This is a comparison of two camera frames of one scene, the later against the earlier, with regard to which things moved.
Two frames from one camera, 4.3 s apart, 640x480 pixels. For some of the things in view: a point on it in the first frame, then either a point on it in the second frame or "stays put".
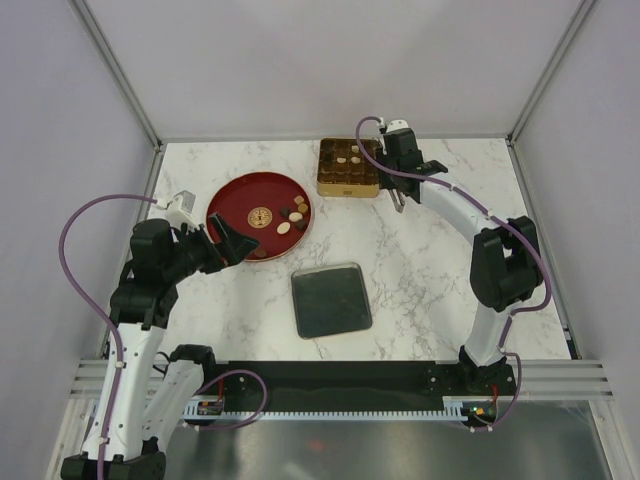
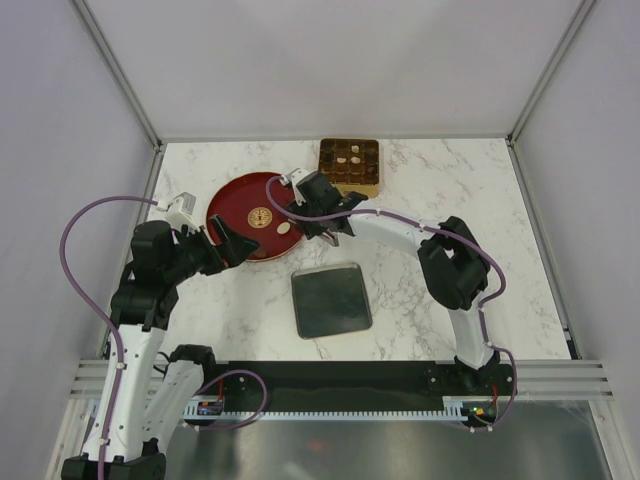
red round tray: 266,206 stays put
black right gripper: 384,181 to 310,230
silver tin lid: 330,300 stays put
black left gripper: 232,248 stays put
